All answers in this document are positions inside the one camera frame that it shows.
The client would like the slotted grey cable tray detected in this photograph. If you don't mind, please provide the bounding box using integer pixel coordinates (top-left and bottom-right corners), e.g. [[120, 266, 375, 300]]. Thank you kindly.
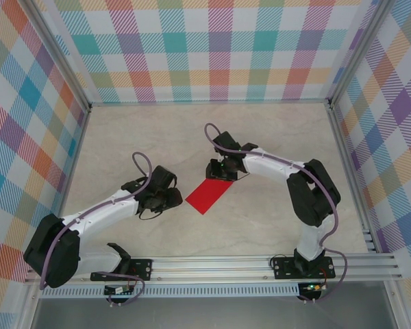
[[39, 283, 301, 298]]

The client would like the red paper sheet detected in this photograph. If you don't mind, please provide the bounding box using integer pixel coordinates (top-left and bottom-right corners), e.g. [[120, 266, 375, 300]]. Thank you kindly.
[[184, 178, 234, 216]]

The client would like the black wire loop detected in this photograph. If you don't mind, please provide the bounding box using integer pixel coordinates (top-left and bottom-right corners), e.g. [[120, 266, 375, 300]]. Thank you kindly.
[[269, 252, 290, 271]]

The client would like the aluminium side rail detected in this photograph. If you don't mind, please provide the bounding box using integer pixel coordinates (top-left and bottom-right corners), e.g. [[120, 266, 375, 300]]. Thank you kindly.
[[328, 104, 379, 254], [56, 106, 92, 220]]

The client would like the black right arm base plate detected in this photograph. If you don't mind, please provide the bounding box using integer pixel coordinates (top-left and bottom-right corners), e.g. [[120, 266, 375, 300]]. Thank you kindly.
[[273, 256, 336, 280]]

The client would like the aluminium frame post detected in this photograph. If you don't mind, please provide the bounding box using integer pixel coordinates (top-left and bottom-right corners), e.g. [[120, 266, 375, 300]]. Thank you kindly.
[[22, 0, 92, 114], [327, 0, 398, 109]]

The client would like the thin black left gripper cable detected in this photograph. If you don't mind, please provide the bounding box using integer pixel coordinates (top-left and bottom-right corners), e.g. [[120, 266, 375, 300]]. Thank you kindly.
[[138, 205, 165, 221]]

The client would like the aluminium frame cross bar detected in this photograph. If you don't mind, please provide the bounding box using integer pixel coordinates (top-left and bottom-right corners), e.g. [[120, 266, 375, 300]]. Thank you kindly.
[[88, 99, 332, 106]]

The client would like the aluminium mounting rail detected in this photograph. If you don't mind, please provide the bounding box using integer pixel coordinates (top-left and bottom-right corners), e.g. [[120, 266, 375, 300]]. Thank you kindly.
[[23, 255, 403, 284]]

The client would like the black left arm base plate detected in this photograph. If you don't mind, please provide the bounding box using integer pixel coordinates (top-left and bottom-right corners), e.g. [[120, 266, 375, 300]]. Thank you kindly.
[[90, 258, 153, 281]]

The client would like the aluminium frame leg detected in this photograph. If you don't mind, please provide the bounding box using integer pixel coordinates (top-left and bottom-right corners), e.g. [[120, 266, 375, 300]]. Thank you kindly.
[[18, 282, 42, 329], [383, 280, 407, 329]]

